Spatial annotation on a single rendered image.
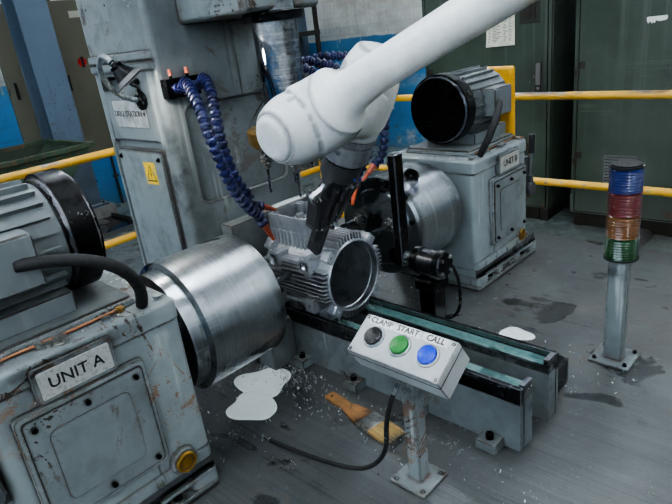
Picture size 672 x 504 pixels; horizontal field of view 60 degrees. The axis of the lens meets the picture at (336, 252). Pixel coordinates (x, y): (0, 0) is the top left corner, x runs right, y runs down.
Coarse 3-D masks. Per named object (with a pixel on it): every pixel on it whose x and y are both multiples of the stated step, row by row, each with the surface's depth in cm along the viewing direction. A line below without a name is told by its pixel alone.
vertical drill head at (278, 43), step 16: (288, 0) 111; (256, 32) 113; (272, 32) 111; (288, 32) 112; (256, 48) 115; (272, 48) 112; (288, 48) 113; (272, 64) 113; (288, 64) 114; (272, 80) 115; (288, 80) 115; (272, 96) 116; (256, 144) 117; (320, 160) 124
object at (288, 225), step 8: (280, 208) 132; (288, 208) 133; (296, 208) 135; (304, 208) 135; (272, 216) 129; (280, 216) 127; (288, 216) 125; (296, 216) 129; (304, 216) 124; (272, 224) 130; (280, 224) 128; (288, 224) 126; (296, 224) 124; (304, 224) 122; (336, 224) 129; (272, 232) 130; (280, 232) 128; (288, 232) 126; (296, 232) 125; (304, 232) 123; (280, 240) 130; (288, 240) 127; (296, 240) 125; (304, 240) 123; (296, 248) 126; (304, 248) 124
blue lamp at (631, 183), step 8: (616, 176) 106; (624, 176) 105; (632, 176) 104; (640, 176) 105; (608, 184) 109; (616, 184) 106; (624, 184) 105; (632, 184) 105; (640, 184) 105; (616, 192) 107; (624, 192) 106; (632, 192) 106; (640, 192) 106
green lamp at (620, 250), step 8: (608, 240) 111; (616, 240) 110; (632, 240) 109; (608, 248) 112; (616, 248) 110; (624, 248) 110; (632, 248) 110; (608, 256) 112; (616, 256) 111; (624, 256) 110; (632, 256) 110
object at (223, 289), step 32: (192, 256) 103; (224, 256) 104; (256, 256) 107; (160, 288) 97; (192, 288) 97; (224, 288) 100; (256, 288) 103; (192, 320) 96; (224, 320) 98; (256, 320) 103; (192, 352) 97; (224, 352) 99; (256, 352) 107
